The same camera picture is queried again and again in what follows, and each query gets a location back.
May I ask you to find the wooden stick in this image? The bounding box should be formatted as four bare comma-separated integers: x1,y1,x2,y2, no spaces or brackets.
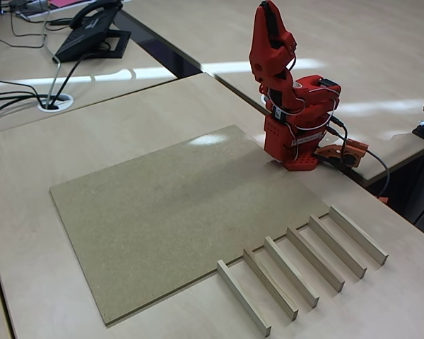
216,259,273,337
285,227,346,294
242,248,300,322
308,214,369,280
329,204,390,266
264,236,321,309

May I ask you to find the orange table clamp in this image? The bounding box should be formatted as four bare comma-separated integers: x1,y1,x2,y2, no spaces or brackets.
312,138,370,170

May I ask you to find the black phone handset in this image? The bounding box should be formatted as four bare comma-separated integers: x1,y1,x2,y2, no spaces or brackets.
69,0,124,31

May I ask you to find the black desk phone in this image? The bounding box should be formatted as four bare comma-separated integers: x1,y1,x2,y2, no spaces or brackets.
54,6,132,64

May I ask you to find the pink paper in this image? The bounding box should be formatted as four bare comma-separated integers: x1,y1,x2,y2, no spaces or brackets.
48,0,84,8

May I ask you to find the brown fibreboard panel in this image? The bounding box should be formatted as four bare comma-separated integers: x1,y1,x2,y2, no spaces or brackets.
49,124,334,328

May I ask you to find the black power cable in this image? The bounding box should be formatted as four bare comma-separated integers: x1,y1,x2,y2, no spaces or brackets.
325,114,349,158

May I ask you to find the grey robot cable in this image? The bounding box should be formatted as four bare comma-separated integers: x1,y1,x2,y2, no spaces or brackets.
363,150,391,201

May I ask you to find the white cable grommet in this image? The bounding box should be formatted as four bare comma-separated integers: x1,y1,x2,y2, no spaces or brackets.
37,93,74,114

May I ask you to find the light grey cable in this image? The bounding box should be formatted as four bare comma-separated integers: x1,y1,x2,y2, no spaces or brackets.
40,0,63,109

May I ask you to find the thin dark cable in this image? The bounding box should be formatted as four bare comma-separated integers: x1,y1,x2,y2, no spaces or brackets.
0,13,54,49

